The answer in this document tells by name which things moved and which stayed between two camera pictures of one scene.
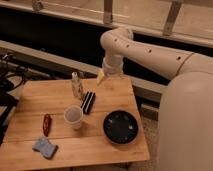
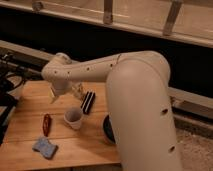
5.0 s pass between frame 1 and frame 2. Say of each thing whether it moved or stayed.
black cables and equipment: stayed
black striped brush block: stayed
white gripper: moved
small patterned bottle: stayed
